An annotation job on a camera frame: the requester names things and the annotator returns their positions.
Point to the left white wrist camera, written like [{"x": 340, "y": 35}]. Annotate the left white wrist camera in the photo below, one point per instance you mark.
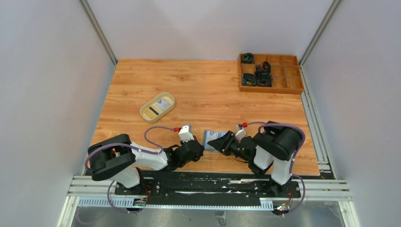
[{"x": 185, "y": 133}]

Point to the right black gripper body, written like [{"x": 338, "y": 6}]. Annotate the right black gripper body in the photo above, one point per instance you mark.
[{"x": 227, "y": 143}]

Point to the rolled dark belt top left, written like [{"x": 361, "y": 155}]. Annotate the rolled dark belt top left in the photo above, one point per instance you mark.
[{"x": 247, "y": 58}]

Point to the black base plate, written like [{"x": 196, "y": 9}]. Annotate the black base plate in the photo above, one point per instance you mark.
[{"x": 209, "y": 189}]

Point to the white printed card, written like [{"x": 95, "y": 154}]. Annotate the white printed card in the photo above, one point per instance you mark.
[{"x": 212, "y": 135}]

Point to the rolled blue belt lower left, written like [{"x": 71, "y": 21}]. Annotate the rolled blue belt lower left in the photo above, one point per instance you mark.
[{"x": 248, "y": 80}]

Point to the blue card holder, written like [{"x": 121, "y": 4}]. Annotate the blue card holder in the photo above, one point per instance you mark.
[{"x": 207, "y": 146}]

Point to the rolled dark belt centre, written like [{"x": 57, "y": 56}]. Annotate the rolled dark belt centre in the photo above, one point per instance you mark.
[{"x": 264, "y": 67}]

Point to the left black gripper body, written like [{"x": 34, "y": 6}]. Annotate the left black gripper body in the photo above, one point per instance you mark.
[{"x": 194, "y": 149}]

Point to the gold card with black stripe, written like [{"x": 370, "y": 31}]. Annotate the gold card with black stripe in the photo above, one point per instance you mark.
[{"x": 151, "y": 113}]

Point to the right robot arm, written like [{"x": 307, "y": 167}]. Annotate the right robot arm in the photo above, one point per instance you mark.
[{"x": 275, "y": 146}]

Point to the rolled dark belt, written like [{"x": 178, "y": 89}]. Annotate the rolled dark belt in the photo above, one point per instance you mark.
[
  {"x": 247, "y": 58},
  {"x": 264, "y": 67}
]

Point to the cream oval tray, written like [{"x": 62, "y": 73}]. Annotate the cream oval tray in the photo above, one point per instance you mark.
[{"x": 163, "y": 103}]

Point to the wooden compartment box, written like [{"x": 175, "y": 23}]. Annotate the wooden compartment box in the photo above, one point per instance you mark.
[{"x": 284, "y": 69}]

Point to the aluminium rail frame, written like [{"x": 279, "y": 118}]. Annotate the aluminium rail frame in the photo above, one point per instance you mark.
[{"x": 99, "y": 194}]

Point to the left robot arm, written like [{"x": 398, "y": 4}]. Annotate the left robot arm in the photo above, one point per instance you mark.
[{"x": 120, "y": 159}]

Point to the rolled black belt lower centre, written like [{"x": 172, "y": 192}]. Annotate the rolled black belt lower centre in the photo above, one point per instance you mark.
[{"x": 263, "y": 79}]

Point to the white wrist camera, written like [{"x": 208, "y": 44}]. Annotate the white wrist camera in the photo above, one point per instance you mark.
[
  {"x": 185, "y": 133},
  {"x": 240, "y": 131}
]

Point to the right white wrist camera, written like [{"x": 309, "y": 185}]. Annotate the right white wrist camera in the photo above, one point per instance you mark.
[{"x": 240, "y": 131}]

